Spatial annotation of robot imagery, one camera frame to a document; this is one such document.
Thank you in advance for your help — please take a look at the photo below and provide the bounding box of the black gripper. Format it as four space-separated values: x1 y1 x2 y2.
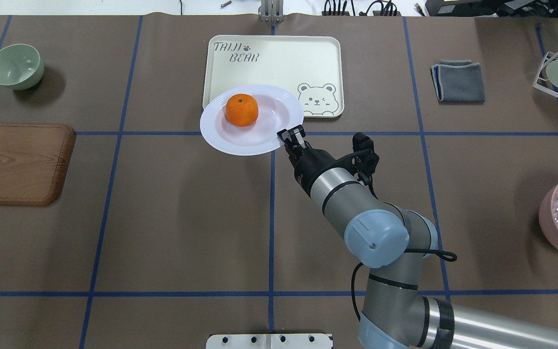
277 125 336 190

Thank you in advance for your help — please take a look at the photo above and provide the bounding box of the white round plate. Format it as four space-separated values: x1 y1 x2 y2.
200 84 304 156

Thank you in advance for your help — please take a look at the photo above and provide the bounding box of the orange fruit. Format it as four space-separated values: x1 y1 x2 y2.
224 94 259 127

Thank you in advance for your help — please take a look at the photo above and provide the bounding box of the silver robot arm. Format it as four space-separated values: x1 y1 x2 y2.
277 125 558 349

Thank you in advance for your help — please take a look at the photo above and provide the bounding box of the cream bear serving tray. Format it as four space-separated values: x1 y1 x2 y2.
202 34 344 118

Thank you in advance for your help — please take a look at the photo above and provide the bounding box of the folded grey cloth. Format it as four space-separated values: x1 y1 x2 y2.
430 60 486 104

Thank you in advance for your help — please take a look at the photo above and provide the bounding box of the green ceramic bowl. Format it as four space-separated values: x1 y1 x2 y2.
0 44 45 90

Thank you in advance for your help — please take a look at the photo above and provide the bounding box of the wooden cutting board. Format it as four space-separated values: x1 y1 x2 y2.
0 123 76 206

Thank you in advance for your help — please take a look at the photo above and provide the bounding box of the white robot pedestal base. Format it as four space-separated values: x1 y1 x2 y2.
205 333 334 349

